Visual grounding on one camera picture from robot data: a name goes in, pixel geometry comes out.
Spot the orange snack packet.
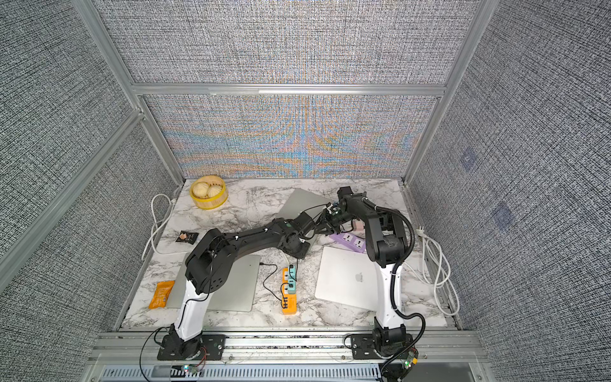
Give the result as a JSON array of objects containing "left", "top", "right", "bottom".
[{"left": 148, "top": 281, "right": 175, "bottom": 310}]

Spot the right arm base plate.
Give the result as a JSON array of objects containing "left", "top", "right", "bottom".
[{"left": 345, "top": 334, "right": 413, "bottom": 360}]

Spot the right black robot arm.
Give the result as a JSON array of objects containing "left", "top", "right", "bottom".
[{"left": 315, "top": 186, "right": 426, "bottom": 361}]

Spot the pink charger plug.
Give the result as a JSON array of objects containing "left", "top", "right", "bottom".
[{"left": 351, "top": 220, "right": 364, "bottom": 232}]

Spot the black cable left laptop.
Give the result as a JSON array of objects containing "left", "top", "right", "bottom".
[{"left": 258, "top": 262, "right": 287, "bottom": 302}]

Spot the steamed bun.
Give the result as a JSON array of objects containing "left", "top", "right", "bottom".
[
  {"left": 207, "top": 185, "right": 223, "bottom": 198},
  {"left": 191, "top": 181, "right": 210, "bottom": 199}
]

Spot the purple power strip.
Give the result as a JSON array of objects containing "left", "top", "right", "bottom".
[{"left": 329, "top": 232, "right": 366, "bottom": 253}]

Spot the teal charger plug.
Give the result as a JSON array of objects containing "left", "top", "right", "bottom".
[{"left": 285, "top": 265, "right": 297, "bottom": 294}]

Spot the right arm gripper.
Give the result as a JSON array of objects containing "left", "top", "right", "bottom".
[{"left": 313, "top": 209, "right": 354, "bottom": 235}]

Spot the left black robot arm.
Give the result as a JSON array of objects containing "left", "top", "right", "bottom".
[{"left": 169, "top": 213, "right": 315, "bottom": 345}]

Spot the small black snack packet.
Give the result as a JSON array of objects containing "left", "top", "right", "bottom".
[{"left": 176, "top": 231, "right": 199, "bottom": 245}]

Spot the white power strip cable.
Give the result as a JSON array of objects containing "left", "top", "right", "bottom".
[{"left": 405, "top": 225, "right": 461, "bottom": 318}]

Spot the right steamed bun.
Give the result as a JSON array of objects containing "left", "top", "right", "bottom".
[{"left": 207, "top": 185, "right": 223, "bottom": 198}]

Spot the orange power strip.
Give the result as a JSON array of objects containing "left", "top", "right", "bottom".
[{"left": 281, "top": 265, "right": 298, "bottom": 315}]

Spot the white cable at left edge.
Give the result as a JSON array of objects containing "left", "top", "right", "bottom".
[{"left": 141, "top": 193, "right": 291, "bottom": 267}]

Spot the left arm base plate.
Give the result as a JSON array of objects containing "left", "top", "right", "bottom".
[{"left": 157, "top": 334, "right": 227, "bottom": 361}]

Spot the silver laptop at back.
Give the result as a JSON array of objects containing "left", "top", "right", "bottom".
[{"left": 275, "top": 189, "right": 332, "bottom": 219}]

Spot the silver laptop front left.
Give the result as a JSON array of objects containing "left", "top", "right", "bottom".
[{"left": 165, "top": 255, "right": 261, "bottom": 312}]

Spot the aluminium front rail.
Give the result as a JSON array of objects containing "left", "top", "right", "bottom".
[{"left": 81, "top": 328, "right": 496, "bottom": 381}]

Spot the silver laptop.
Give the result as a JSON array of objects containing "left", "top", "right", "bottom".
[
  {"left": 275, "top": 189, "right": 332, "bottom": 219},
  {"left": 315, "top": 247, "right": 378, "bottom": 311},
  {"left": 165, "top": 255, "right": 261, "bottom": 312}
]

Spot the yellow wooden steamer basket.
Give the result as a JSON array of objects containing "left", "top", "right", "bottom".
[{"left": 189, "top": 175, "right": 228, "bottom": 210}]

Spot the silver laptop front right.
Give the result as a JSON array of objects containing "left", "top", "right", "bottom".
[{"left": 315, "top": 247, "right": 378, "bottom": 311}]

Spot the left steamed bun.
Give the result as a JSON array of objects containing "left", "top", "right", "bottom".
[{"left": 191, "top": 181, "right": 210, "bottom": 199}]

